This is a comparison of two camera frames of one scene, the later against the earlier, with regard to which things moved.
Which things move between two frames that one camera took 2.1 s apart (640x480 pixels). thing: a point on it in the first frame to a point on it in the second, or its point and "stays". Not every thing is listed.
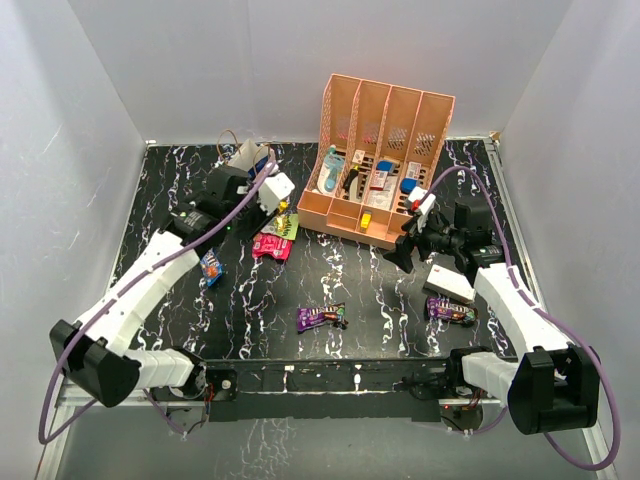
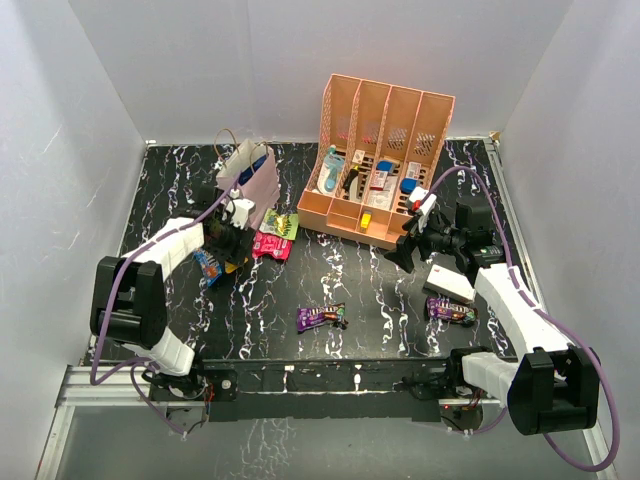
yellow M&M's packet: [283, 205] to [229, 267]
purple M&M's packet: [441, 309] stays
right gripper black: [405, 245] stays
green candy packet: [284, 225] stays
